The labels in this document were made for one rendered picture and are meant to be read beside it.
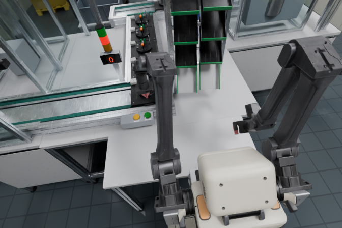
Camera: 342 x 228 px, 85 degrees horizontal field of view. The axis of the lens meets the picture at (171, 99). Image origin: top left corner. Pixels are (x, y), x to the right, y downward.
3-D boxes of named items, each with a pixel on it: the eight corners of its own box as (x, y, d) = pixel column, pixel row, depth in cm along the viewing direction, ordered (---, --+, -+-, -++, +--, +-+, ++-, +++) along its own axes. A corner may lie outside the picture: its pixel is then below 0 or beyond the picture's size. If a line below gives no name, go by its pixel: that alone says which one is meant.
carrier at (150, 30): (157, 40, 174) (154, 28, 164) (131, 44, 173) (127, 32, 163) (154, 27, 189) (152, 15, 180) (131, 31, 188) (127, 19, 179)
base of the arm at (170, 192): (154, 212, 63) (189, 207, 63) (151, 188, 63) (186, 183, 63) (155, 200, 71) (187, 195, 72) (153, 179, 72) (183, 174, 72)
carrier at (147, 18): (154, 27, 189) (152, 15, 180) (131, 30, 189) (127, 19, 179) (152, 16, 205) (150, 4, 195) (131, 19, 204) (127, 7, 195)
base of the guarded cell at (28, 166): (91, 182, 189) (39, 145, 123) (29, 193, 187) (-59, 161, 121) (104, 85, 278) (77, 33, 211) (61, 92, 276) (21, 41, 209)
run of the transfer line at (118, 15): (312, 1, 217) (317, -10, 208) (111, 30, 209) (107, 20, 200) (292, -12, 243) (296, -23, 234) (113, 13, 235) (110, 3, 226)
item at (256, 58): (300, 91, 242) (341, 31, 176) (216, 105, 239) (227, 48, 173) (274, 59, 286) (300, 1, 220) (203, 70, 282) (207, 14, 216)
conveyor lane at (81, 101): (167, 109, 133) (166, 101, 126) (49, 128, 131) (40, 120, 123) (163, 81, 151) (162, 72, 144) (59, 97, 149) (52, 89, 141)
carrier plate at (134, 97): (166, 102, 126) (166, 100, 125) (131, 107, 125) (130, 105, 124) (162, 77, 142) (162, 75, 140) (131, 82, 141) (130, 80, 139)
